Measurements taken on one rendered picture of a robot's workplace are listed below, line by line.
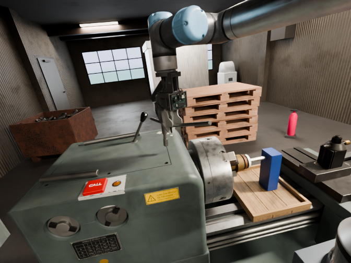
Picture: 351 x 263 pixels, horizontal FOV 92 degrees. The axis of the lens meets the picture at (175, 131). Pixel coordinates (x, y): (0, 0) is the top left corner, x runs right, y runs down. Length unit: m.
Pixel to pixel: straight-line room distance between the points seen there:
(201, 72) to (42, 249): 4.82
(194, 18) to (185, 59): 4.49
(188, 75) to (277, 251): 4.36
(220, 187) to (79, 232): 0.53
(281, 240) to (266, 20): 1.19
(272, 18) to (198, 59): 4.64
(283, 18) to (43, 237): 0.85
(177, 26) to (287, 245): 1.27
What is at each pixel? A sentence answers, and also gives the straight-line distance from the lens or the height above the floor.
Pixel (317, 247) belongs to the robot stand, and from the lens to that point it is 0.67.
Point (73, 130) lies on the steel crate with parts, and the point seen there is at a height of 0.58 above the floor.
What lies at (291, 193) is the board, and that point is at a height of 0.88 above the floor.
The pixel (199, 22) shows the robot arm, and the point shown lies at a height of 1.67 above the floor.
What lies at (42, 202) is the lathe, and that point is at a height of 1.26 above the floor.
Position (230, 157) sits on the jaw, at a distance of 0.79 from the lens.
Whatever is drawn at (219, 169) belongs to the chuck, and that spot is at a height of 1.16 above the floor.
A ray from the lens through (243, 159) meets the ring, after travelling 0.93.
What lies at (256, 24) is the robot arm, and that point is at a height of 1.65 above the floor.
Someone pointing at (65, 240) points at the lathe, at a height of 1.10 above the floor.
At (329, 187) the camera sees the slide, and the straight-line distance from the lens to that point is 1.12.
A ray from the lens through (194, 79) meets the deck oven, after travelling 5.03.
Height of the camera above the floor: 1.60
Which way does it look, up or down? 22 degrees down
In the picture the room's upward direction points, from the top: 7 degrees counter-clockwise
